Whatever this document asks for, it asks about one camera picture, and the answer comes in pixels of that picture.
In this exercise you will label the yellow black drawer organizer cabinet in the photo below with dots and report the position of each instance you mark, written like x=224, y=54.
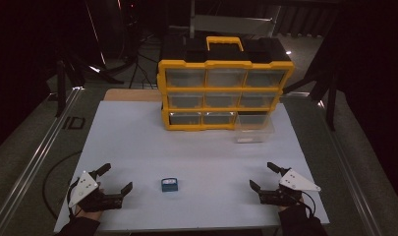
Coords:
x=226, y=64

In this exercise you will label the thin black light stand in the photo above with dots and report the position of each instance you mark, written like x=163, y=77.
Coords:
x=137, y=65

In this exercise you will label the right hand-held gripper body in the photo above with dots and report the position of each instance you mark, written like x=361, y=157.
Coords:
x=295, y=182

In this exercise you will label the grey metal frame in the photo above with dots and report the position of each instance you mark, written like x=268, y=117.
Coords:
x=232, y=23

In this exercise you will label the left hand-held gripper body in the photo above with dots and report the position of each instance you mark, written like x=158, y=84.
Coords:
x=83, y=188

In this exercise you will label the aluminium floor rail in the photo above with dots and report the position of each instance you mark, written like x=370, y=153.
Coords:
x=347, y=170
x=36, y=157

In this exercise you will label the small blue box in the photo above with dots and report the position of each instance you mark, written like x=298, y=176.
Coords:
x=169, y=186

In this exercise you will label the clear plastic drawer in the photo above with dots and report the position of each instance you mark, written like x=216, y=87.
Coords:
x=254, y=129

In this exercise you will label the person's left hand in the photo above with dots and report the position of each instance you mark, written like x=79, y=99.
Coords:
x=88, y=214

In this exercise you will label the black tripod stand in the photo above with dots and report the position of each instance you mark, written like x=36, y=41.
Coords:
x=330, y=98
x=60, y=88

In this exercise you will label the white table sheet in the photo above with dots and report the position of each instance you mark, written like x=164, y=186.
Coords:
x=193, y=164

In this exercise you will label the person's right hand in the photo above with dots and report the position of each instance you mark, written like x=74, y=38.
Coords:
x=290, y=208

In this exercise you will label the set of closed clear drawers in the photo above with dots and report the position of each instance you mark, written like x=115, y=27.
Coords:
x=186, y=78

